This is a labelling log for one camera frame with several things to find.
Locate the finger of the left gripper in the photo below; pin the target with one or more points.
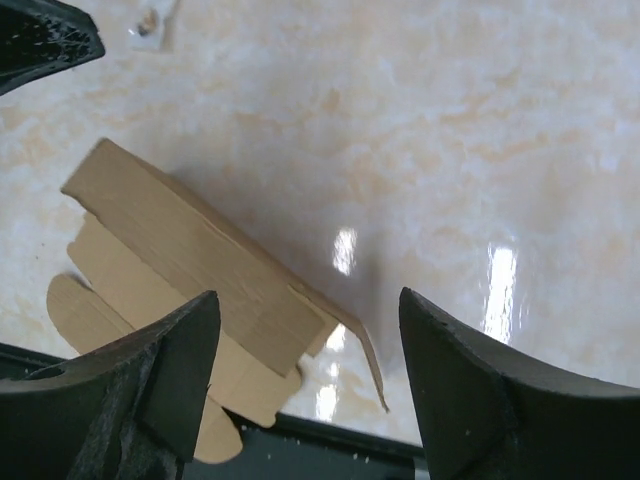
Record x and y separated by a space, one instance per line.
40 38

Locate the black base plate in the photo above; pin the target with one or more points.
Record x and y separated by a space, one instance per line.
293 448

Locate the brown cardboard box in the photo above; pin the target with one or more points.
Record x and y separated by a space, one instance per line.
148 245

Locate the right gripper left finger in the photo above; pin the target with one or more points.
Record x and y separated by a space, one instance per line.
131 409

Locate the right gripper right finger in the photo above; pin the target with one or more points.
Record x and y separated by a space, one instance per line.
488 411

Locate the small clear plastic bag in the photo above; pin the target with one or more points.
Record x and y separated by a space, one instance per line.
151 24

